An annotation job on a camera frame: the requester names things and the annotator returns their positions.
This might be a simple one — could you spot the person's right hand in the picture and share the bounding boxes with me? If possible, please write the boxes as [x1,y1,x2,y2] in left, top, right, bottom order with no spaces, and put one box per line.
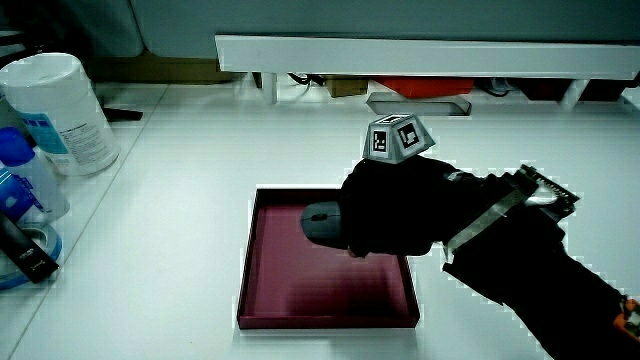
[339,113,525,259]

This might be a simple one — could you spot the grey computer mouse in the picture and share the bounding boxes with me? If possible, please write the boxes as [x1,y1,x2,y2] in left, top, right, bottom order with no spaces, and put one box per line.
[300,200,351,251]

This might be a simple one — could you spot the maroon square plate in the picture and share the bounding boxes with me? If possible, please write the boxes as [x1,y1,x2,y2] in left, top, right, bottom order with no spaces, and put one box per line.
[236,187,421,330]

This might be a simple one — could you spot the grey flat tray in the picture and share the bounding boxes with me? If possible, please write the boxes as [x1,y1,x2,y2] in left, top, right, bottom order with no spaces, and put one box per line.
[366,91,473,118]

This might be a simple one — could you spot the orange box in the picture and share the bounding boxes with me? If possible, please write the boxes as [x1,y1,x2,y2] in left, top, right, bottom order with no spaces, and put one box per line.
[373,76,475,100]

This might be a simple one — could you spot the brown cardboard box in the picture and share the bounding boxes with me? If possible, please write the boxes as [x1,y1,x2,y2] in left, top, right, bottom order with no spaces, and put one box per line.
[324,75,370,99]

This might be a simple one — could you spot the white desk shelf riser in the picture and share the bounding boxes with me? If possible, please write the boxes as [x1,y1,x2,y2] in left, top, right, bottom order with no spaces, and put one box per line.
[214,34,640,111]

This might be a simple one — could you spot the dark red box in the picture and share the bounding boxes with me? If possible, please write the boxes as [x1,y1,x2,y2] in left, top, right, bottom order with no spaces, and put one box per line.
[509,78,640,103]

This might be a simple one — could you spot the black flat object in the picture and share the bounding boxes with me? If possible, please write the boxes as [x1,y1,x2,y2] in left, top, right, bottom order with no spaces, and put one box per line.
[101,106,144,123]

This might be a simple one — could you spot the white wipes canister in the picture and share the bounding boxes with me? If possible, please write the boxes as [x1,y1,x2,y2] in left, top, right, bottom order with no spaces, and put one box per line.
[0,52,122,177]

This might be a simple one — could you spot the blue tape roll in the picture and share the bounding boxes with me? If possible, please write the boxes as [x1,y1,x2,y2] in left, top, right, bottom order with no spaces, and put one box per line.
[0,221,65,291]

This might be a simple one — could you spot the blue capped white bottle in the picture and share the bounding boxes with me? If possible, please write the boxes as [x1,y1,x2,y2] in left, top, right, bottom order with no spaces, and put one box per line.
[0,126,71,227]

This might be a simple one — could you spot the black rectangular box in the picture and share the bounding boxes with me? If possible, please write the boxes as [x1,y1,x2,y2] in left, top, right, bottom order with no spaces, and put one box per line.
[0,211,61,285]

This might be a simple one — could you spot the black cable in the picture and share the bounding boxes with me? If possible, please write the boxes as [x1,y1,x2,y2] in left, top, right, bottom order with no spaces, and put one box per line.
[287,72,326,87]

